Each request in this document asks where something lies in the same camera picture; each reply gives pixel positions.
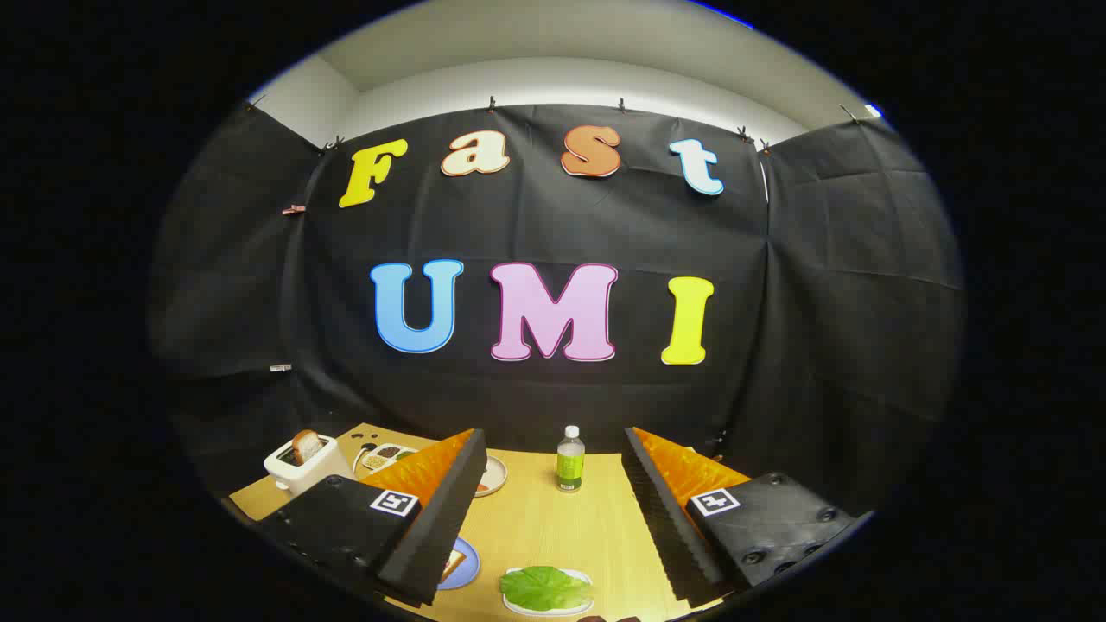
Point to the white round plate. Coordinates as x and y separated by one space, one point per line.
494 473

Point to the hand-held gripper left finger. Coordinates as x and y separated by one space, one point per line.
436 527

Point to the toasted bread slice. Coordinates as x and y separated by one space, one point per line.
307 447

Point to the green label drink bottle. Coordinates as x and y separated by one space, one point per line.
570 466

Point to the white sandwich bread slice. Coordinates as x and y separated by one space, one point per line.
453 566

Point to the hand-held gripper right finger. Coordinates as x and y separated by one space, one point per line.
670 536

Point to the white rectangular plate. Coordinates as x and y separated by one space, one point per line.
553 612

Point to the black backdrop cloth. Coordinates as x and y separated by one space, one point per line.
536 225

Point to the green lettuce leaf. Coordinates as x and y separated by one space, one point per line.
544 587

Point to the white toaster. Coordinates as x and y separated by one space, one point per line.
321 475

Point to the blue round plate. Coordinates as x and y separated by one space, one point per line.
468 570

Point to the white sectioned condiment tray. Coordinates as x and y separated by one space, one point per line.
384 453

